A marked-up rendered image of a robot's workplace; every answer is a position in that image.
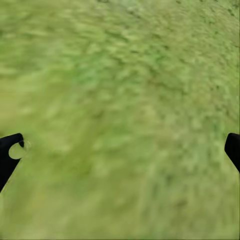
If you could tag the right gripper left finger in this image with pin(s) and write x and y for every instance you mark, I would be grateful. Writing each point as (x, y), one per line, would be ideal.
(12, 149)

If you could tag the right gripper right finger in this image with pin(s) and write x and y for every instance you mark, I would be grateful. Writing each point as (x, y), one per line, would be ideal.
(232, 148)

